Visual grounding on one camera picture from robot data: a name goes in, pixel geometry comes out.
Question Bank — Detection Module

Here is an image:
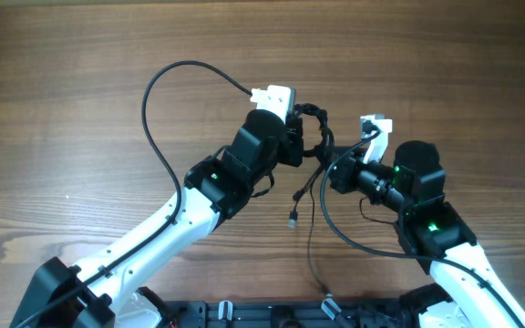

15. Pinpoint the thick black cable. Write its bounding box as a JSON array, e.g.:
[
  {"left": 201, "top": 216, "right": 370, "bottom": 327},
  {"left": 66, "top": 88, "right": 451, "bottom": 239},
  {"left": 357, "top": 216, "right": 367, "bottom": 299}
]
[{"left": 287, "top": 102, "right": 336, "bottom": 229}]

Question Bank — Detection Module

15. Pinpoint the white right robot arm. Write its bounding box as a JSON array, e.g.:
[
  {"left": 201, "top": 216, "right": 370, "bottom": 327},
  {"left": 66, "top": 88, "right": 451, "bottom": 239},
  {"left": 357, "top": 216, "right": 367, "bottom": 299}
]
[{"left": 321, "top": 140, "right": 525, "bottom": 327}]

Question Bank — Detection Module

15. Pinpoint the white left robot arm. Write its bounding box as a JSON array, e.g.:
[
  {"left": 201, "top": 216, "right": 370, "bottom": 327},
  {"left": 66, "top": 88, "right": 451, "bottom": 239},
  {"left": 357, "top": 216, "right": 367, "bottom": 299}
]
[{"left": 11, "top": 109, "right": 303, "bottom": 327}]

